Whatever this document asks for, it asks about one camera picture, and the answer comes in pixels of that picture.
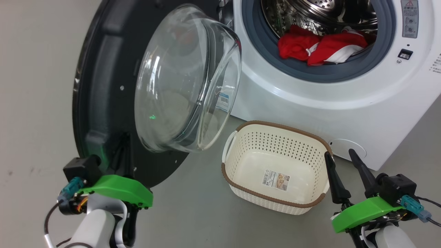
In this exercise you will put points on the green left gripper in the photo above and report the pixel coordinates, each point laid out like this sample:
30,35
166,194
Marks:
120,191

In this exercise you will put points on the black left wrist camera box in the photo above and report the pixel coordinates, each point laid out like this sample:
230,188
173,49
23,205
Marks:
82,168

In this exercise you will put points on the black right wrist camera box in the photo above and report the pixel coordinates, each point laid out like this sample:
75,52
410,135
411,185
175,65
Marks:
396,187

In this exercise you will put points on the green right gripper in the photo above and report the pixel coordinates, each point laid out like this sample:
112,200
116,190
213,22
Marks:
361,213

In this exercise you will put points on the red and white garment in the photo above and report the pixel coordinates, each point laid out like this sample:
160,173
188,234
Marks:
327,46

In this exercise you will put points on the round dark washing machine door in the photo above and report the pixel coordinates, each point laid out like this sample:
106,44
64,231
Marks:
100,89

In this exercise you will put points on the cream perforated laundry basket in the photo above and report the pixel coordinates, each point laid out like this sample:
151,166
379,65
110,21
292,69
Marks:
275,165

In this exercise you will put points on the white front-load washing machine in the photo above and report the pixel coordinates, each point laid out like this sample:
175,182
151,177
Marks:
310,93

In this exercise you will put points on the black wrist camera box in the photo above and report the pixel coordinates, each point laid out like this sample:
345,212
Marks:
396,187
82,168

